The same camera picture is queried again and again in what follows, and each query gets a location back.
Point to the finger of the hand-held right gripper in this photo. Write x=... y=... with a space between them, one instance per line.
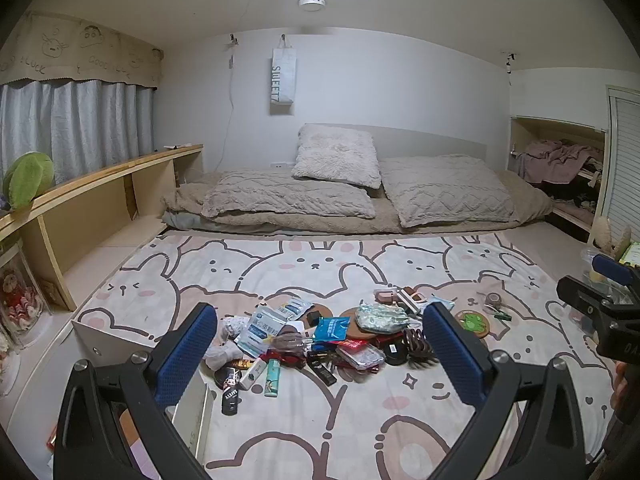
x=582 y=300
x=611 y=270

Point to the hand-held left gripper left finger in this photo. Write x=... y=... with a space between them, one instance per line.
x=187 y=355

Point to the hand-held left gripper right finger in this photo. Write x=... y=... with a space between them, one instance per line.
x=450 y=355

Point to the brown hair claw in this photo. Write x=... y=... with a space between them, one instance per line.
x=417 y=345

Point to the green lighter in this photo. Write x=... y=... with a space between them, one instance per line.
x=272 y=377

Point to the white storage box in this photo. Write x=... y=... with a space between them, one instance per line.
x=100 y=340

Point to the clear plastic container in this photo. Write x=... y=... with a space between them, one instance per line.
x=587 y=260

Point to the person's right hand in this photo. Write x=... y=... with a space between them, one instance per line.
x=620 y=385

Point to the green box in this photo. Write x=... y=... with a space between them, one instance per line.
x=631 y=255

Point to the white crumpled plastic bags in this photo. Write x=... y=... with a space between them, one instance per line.
x=220 y=357

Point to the beige fluffy toy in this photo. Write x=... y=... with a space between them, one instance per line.
x=602 y=234

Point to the green frog coaster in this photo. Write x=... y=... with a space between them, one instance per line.
x=472 y=322

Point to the black round tin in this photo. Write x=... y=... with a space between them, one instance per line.
x=227 y=377

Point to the light blue packet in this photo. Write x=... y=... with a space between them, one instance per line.
x=440 y=303

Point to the black round compact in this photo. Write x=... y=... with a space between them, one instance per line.
x=395 y=352

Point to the yellow black lighter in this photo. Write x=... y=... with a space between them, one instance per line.
x=242 y=364

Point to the green clip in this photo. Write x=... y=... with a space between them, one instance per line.
x=500 y=315

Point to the blue white mask packet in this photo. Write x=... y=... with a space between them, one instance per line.
x=251 y=344
x=294 y=307
x=265 y=321

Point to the white tube with green print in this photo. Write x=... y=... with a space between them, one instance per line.
x=252 y=374

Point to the brown white palette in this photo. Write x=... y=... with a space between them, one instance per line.
x=410 y=300

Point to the brown tape roll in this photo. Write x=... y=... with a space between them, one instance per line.
x=494 y=300

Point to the glitter pouch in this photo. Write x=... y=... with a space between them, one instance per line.
x=382 y=317

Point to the dark clothes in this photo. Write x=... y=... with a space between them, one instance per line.
x=575 y=195

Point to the pink box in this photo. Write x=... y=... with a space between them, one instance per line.
x=385 y=295

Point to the clear plastic case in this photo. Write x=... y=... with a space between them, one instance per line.
x=361 y=360

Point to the cork round coaster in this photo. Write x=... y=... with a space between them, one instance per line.
x=356 y=331

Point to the red packet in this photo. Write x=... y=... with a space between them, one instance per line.
x=352 y=347

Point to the brown bandage roll in bag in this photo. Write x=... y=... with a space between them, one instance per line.
x=289 y=344

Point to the red lighter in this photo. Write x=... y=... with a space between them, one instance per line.
x=290 y=360

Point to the beige fleece duvet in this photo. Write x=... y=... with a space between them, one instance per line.
x=530 y=200

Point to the white louvered door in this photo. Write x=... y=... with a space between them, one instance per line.
x=622 y=160

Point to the bunch of keys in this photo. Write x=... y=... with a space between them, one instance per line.
x=335 y=357

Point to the blue foil packet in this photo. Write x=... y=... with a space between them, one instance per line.
x=330 y=330

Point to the pink clothes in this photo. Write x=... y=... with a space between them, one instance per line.
x=555 y=157

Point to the dark brown round coaster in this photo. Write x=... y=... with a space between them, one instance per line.
x=327 y=312

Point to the black box with gold print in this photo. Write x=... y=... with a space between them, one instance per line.
x=320 y=372

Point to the small black box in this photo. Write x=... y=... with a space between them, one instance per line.
x=314 y=317

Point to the grey green sheet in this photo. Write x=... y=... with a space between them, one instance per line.
x=177 y=220

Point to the bunny printed blanket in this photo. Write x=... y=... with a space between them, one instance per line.
x=325 y=425

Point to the wooden wardrobe niche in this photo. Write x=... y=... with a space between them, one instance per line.
x=550 y=130

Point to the red orange small object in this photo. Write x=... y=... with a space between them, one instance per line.
x=50 y=442

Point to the quilted beige pillow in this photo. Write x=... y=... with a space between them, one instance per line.
x=290 y=195
x=445 y=190

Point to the doll in clear box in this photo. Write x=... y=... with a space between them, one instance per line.
x=17 y=300

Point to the wooden bedside shelf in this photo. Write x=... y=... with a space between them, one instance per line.
x=100 y=195

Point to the small white objects on shelf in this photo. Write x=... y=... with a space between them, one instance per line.
x=172 y=147

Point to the beige headboard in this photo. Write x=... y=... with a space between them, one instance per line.
x=425 y=142

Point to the fluffy beige pillow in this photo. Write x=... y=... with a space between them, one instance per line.
x=335 y=155

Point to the green plush toy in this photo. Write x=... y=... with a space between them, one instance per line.
x=27 y=180

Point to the grey curtain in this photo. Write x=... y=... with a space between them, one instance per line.
x=75 y=125

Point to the white hanging paper bag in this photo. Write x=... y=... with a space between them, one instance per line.
x=282 y=80

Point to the beige valance with drawings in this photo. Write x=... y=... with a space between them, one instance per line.
x=75 y=55

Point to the round ceiling lamp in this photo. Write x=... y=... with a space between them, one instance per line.
x=311 y=2

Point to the white wall socket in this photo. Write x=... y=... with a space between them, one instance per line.
x=280 y=165

